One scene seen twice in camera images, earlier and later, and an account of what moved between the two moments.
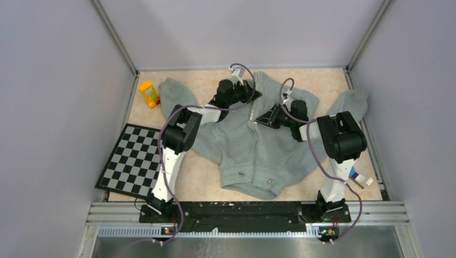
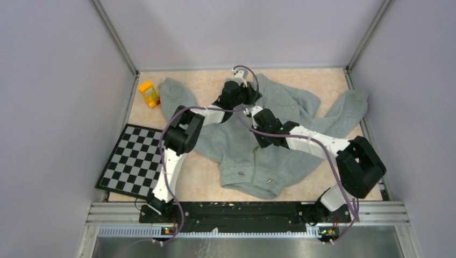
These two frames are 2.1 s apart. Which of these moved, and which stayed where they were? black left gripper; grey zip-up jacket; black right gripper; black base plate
Moved: black right gripper
Stayed: black left gripper; black base plate; grey zip-up jacket
